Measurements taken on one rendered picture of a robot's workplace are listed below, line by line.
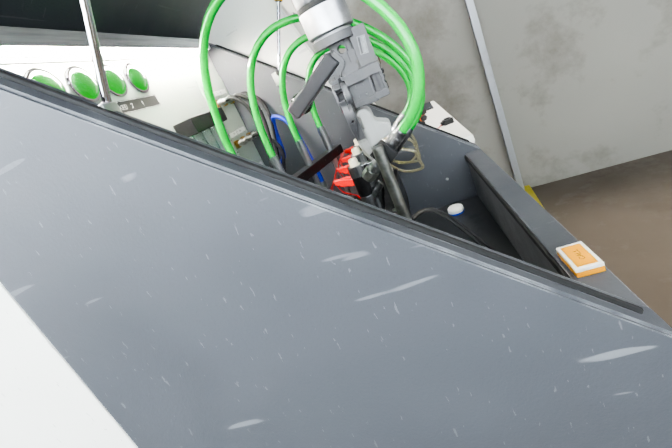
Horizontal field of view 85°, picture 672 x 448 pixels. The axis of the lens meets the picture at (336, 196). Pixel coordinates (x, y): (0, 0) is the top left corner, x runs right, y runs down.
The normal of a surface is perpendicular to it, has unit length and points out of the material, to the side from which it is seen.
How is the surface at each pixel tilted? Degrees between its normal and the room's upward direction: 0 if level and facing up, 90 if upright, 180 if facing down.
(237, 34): 90
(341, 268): 90
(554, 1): 90
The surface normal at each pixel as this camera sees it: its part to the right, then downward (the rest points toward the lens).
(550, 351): -0.11, 0.37
